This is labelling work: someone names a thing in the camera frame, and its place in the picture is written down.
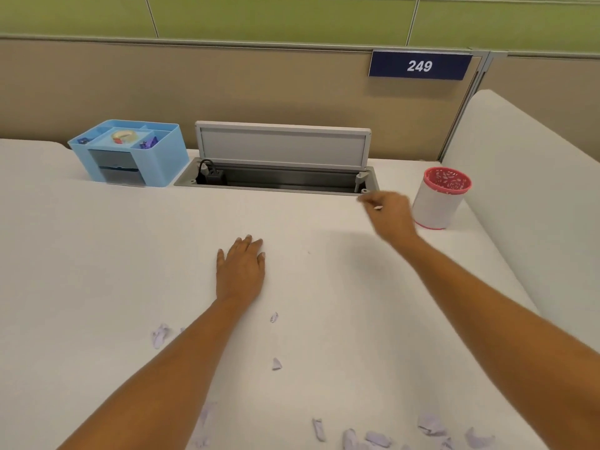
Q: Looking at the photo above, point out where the person's left hand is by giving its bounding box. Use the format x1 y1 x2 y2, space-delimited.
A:
215 234 267 308

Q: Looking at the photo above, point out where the pink and white cup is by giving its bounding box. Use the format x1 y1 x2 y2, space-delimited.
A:
412 167 473 230

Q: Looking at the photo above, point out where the grey cable tray lid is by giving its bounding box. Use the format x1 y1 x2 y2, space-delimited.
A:
174 120 379 196

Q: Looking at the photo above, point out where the blue number sign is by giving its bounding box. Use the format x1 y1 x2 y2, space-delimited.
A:
369 50 473 81

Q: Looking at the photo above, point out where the black cable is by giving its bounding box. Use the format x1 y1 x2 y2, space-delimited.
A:
196 159 228 186

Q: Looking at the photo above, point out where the heap of paper scraps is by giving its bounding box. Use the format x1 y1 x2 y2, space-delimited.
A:
151 311 496 450

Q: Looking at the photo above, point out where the beige partition panel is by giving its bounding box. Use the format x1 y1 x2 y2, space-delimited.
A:
0 39 484 161
482 56 600 163

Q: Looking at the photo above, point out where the person's right forearm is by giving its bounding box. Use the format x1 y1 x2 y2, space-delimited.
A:
398 234 600 450

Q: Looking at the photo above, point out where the person's right hand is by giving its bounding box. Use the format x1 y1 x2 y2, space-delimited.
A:
357 191 421 251

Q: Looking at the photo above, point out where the person's left forearm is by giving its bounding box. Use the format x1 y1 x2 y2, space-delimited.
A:
58 297 244 450

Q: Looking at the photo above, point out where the grey partition post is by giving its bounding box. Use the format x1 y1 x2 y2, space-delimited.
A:
438 50 509 163

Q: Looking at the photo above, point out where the blue desk organizer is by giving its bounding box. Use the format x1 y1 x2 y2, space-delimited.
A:
67 119 190 188

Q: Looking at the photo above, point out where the white desk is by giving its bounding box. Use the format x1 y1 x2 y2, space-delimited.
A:
0 137 549 450

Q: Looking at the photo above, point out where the white side divider panel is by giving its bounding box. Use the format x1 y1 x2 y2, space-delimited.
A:
440 89 600 352

